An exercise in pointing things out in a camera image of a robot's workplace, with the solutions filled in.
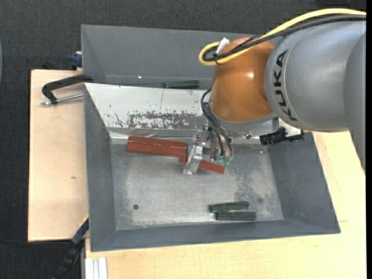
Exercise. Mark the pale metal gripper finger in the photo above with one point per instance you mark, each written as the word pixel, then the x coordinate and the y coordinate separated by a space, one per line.
pixel 190 153
pixel 195 163

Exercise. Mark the dark green flat block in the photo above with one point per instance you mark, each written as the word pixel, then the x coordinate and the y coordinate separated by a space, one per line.
pixel 182 84
pixel 229 206
pixel 236 216

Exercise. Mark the red-brown block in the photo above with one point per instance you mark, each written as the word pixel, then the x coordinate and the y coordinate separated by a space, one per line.
pixel 157 141
pixel 154 150
pixel 212 166

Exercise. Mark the black cylinder on white bracket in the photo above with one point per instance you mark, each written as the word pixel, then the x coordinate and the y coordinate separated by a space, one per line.
pixel 276 137

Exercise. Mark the grey metal bin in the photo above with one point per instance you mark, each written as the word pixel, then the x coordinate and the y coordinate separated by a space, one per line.
pixel 174 190

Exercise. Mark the pale wood flat board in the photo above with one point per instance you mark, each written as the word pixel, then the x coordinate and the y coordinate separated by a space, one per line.
pixel 56 161

